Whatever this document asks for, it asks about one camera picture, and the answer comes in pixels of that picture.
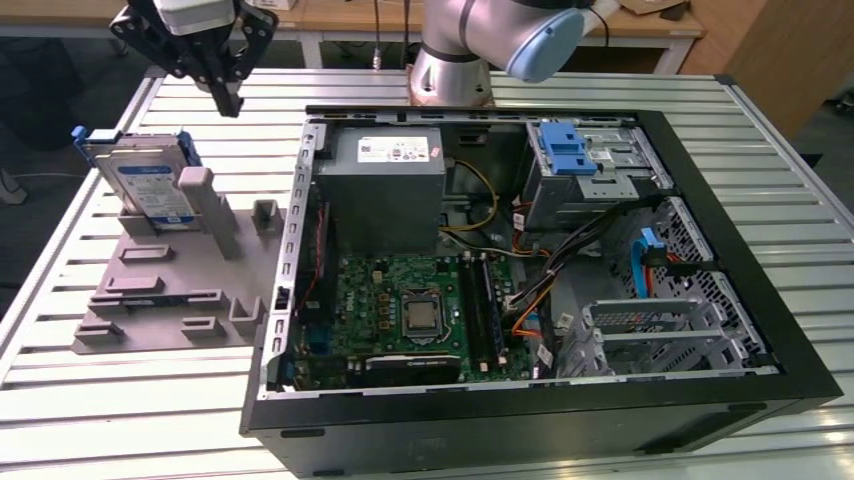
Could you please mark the RAM stick on rack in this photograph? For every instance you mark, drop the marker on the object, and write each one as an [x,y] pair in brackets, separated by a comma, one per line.
[153,300]

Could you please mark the grey power supply unit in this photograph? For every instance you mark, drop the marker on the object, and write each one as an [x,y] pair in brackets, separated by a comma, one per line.
[380,210]

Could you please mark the small white box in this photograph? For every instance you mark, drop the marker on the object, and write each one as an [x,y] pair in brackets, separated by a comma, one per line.
[276,4]

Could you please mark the green motherboard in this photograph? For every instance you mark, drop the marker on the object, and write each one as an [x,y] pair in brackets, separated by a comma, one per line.
[374,280]

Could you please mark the wooden cabinet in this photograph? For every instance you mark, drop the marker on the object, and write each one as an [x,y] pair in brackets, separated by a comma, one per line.
[787,60]

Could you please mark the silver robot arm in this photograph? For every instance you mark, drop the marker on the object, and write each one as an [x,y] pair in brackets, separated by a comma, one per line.
[447,75]

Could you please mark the metal disk bay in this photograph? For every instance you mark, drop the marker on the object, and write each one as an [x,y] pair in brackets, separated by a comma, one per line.
[660,336]

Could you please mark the hard disk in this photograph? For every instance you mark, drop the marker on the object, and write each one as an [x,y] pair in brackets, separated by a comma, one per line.
[143,185]

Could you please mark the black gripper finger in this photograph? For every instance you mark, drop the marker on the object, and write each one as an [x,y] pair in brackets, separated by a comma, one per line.
[149,40]
[256,35]

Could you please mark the black open PC case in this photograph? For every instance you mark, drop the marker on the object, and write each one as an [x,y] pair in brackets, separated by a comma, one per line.
[467,430]

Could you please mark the silver CPU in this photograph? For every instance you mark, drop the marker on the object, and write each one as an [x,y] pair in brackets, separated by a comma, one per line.
[422,316]

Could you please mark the black graphics card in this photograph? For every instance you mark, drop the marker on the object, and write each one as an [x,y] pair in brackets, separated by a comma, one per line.
[414,367]

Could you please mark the metal optical drive cage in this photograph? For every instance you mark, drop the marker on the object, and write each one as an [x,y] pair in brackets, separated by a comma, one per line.
[554,200]

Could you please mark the grey stand foot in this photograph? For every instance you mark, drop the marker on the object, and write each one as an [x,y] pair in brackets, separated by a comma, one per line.
[9,187]

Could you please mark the CPU socket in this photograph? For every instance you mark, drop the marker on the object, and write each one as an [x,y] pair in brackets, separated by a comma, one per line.
[423,292]

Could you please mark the brown cardboard piece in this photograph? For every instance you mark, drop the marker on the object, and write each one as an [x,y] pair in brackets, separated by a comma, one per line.
[650,6]

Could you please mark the grey parts rack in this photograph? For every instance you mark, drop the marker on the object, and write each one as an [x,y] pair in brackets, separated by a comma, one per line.
[173,280]

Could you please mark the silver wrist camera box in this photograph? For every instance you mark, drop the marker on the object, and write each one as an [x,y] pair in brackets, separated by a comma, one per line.
[196,15]

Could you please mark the blue plastic cage latch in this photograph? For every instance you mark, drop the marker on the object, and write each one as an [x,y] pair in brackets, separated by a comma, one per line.
[567,150]

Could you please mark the RAM stick in slot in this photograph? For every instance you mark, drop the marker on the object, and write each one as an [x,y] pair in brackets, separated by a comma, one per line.
[494,310]

